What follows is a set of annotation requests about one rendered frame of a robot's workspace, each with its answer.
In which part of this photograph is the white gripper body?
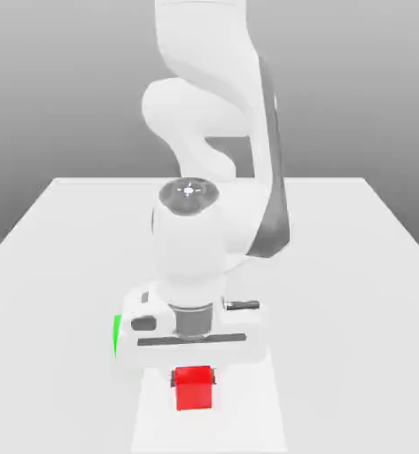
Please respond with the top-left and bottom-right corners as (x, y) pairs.
(119, 314), (269, 372)

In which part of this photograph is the small green cube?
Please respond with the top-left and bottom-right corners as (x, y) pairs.
(112, 314), (122, 359)

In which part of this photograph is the small red cube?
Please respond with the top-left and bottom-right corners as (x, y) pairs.
(172, 365), (214, 411)

